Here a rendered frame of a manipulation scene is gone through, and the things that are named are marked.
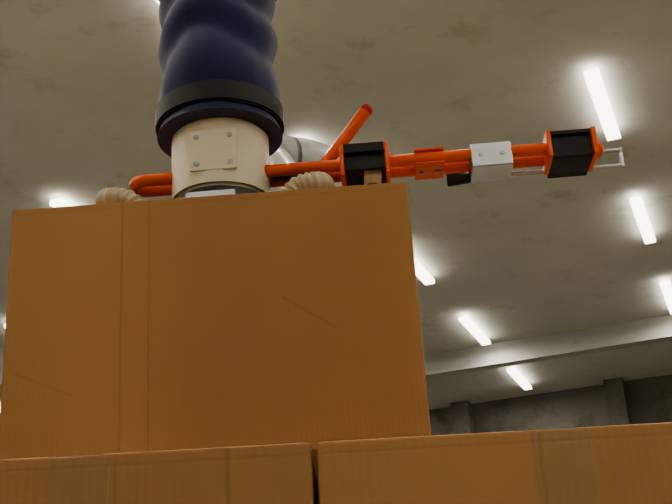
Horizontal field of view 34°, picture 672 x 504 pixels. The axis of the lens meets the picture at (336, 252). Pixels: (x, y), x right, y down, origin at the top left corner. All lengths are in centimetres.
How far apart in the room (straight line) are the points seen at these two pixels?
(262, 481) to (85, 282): 79
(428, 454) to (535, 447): 9
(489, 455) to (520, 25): 771
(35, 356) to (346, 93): 764
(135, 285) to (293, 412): 30
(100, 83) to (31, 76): 53
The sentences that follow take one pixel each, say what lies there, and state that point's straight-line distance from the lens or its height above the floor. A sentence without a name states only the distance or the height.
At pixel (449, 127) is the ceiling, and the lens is 977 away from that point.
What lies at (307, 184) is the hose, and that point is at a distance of 175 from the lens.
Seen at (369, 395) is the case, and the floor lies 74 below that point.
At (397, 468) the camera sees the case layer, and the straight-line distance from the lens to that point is 90.
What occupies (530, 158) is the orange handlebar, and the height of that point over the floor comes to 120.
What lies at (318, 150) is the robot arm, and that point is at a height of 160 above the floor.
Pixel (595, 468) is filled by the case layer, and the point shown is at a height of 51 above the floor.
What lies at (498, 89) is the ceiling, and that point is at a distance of 930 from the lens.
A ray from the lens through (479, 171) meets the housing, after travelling 187.
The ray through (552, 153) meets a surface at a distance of 187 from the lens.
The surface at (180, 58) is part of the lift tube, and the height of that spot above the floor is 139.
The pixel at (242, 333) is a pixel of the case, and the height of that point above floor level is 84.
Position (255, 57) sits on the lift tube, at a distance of 193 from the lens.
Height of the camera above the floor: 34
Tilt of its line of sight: 23 degrees up
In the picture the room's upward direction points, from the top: 3 degrees counter-clockwise
